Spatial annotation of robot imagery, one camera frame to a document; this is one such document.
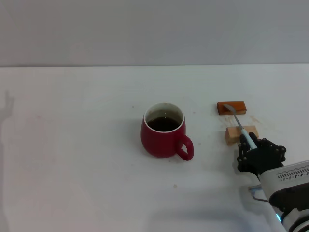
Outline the white vented wrist camera housing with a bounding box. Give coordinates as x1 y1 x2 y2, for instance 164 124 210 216
259 160 309 200

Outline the light wooden arch block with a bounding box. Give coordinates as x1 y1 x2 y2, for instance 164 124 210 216
225 125 259 146

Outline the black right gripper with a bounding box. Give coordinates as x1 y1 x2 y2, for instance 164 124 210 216
237 131 287 180

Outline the red ceramic cup with coffee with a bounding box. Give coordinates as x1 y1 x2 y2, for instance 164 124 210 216
140 102 195 162

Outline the blue-handled metal spoon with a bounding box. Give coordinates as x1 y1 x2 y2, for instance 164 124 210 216
222 104 258 151

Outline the dark brown wooden block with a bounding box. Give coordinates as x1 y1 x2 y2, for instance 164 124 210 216
216 101 248 116

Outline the grey cable with metal connectors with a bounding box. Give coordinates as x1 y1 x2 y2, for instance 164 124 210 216
248 184 269 203

